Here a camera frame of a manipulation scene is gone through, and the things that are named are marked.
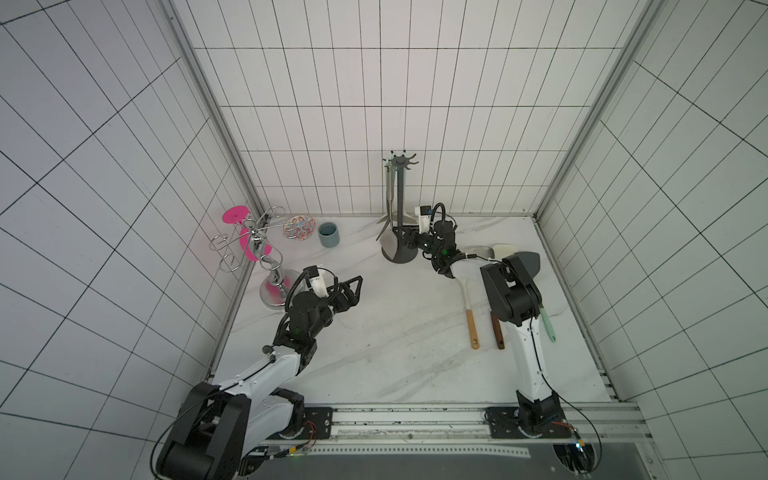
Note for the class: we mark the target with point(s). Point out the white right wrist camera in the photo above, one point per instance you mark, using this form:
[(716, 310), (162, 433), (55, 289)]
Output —
[(424, 218)]

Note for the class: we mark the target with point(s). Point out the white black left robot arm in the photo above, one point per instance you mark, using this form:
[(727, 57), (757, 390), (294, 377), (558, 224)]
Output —
[(219, 425)]

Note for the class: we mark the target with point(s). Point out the teal ceramic cup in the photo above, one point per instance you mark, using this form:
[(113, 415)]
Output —
[(328, 234)]

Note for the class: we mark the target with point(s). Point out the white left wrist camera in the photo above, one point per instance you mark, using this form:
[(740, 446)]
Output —
[(317, 281)]

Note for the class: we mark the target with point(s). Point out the grey metal hanging utensil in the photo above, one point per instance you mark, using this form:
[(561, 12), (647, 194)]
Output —
[(389, 175)]

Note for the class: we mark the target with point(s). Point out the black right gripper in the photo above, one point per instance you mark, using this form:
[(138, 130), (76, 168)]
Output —
[(425, 240)]

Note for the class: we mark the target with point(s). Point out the cream spatula light wood handle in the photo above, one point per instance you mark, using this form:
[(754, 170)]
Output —
[(504, 250)]

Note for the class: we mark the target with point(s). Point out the cream utensil dark wood handle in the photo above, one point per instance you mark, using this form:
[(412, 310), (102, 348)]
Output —
[(497, 333)]

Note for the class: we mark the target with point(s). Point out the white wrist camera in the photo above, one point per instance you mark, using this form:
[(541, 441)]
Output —
[(424, 218), (317, 281)]

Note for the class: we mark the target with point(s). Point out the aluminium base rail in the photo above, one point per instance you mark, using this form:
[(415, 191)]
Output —
[(452, 428)]

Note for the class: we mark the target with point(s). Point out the grey utensil rack stand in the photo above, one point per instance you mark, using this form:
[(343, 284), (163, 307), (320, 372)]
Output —
[(390, 244)]

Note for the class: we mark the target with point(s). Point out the grey spatula mint handle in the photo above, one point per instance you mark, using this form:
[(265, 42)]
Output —
[(532, 263)]

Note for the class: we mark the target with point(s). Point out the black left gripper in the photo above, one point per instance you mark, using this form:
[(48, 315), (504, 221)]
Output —
[(341, 295)]

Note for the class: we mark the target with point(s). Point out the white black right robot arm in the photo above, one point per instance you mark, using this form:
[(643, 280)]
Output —
[(507, 275)]

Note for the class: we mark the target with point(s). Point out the chrome wine glass holder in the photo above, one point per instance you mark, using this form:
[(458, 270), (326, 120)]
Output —
[(275, 288)]

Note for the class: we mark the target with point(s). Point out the pink plastic wine glass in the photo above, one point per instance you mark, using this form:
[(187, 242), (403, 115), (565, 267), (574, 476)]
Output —
[(249, 236)]

